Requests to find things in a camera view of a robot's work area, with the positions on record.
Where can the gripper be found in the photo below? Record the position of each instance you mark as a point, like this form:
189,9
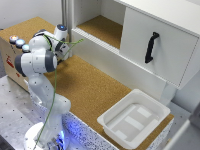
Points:
64,50

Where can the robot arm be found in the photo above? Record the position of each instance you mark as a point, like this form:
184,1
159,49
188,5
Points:
36,61

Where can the white cabinet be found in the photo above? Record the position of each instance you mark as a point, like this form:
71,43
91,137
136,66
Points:
100,55

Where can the green button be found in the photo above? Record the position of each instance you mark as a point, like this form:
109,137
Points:
25,48

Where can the blue button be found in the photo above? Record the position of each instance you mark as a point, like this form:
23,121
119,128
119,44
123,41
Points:
20,42

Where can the red button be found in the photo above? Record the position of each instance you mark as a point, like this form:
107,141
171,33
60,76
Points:
13,39

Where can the white plastic box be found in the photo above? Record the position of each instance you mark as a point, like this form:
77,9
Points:
133,120

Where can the white sliding door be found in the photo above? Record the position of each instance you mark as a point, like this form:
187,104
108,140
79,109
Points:
173,50

